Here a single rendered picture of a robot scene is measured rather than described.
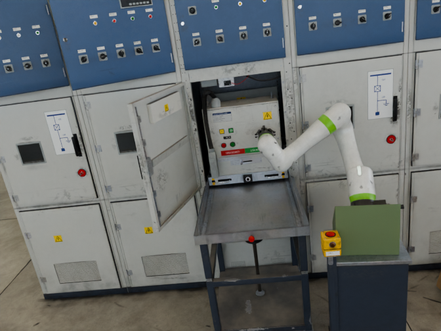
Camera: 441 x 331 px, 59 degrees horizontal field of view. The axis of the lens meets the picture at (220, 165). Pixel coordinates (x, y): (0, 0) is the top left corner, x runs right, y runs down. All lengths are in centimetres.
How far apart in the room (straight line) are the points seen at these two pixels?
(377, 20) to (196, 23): 106
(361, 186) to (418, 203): 100
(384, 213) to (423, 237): 121
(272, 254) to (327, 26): 162
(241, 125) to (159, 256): 119
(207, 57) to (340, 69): 82
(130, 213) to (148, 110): 98
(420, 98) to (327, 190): 82
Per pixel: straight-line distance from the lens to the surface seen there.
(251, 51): 250
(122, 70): 245
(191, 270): 309
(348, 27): 257
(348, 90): 262
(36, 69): 276
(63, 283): 345
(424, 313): 297
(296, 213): 225
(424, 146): 287
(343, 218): 197
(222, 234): 213
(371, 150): 276
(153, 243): 301
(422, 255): 325
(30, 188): 312
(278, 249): 299
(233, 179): 267
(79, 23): 242
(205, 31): 250
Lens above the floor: 190
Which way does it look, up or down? 20 degrees down
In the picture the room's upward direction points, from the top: 8 degrees counter-clockwise
